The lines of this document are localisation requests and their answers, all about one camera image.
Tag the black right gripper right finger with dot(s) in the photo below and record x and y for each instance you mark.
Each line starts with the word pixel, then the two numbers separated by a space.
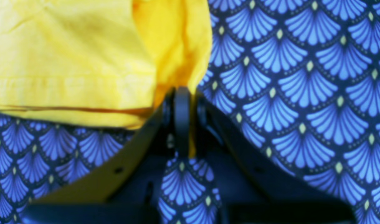
pixel 243 173

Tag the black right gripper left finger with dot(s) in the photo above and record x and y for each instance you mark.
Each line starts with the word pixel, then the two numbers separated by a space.
pixel 106 181

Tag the yellow T-shirt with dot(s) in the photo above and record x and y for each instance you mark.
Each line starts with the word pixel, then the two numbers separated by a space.
pixel 99 63

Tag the blue fan-patterned tablecloth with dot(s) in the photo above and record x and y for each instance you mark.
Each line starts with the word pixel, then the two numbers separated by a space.
pixel 301 79

